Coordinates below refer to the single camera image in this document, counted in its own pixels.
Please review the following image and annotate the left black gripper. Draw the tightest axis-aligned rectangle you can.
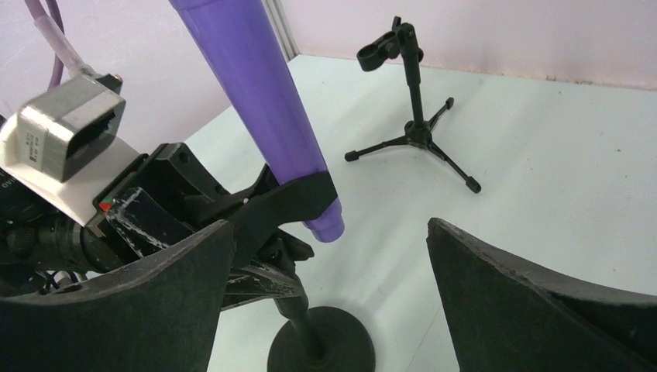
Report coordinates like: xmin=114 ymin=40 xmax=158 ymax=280
xmin=84 ymin=143 xmax=302 ymax=311

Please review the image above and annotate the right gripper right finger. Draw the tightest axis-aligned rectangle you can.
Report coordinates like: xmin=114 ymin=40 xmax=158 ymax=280
xmin=427 ymin=218 xmax=656 ymax=371

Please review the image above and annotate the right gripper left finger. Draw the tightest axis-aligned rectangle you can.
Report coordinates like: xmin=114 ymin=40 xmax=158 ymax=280
xmin=1 ymin=221 xmax=236 ymax=371

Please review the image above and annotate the round base mic stand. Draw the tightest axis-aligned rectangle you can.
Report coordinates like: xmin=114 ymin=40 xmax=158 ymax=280
xmin=203 ymin=167 xmax=376 ymax=371

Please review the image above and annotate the purple microphone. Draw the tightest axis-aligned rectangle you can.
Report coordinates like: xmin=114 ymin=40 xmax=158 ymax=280
xmin=168 ymin=0 xmax=346 ymax=244

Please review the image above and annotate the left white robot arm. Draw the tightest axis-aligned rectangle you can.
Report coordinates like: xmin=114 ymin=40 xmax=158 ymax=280
xmin=2 ymin=143 xmax=332 ymax=317

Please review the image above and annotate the black tripod clip stand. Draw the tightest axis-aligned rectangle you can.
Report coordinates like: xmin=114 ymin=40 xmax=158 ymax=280
xmin=344 ymin=16 xmax=482 ymax=194

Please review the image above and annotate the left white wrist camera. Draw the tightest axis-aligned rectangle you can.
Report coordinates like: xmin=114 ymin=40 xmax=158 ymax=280
xmin=1 ymin=74 xmax=139 ymax=226

